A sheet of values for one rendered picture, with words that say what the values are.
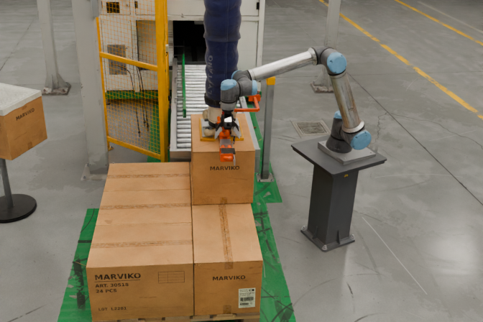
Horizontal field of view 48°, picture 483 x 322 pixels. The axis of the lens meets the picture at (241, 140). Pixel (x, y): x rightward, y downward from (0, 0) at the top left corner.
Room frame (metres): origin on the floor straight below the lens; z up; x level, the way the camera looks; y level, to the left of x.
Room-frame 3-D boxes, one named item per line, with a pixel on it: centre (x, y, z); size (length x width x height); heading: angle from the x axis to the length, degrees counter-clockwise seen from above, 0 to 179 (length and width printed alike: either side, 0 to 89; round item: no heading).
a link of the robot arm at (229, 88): (2.97, 0.08, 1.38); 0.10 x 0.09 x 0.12; 111
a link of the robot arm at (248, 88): (3.02, -0.02, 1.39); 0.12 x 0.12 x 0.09; 21
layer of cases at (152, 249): (3.02, 0.42, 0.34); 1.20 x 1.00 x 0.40; 7
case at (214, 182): (3.35, 0.14, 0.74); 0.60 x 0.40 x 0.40; 7
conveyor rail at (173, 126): (4.83, 0.66, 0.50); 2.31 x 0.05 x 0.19; 7
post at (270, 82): (4.34, -0.23, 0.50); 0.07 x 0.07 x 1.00; 7
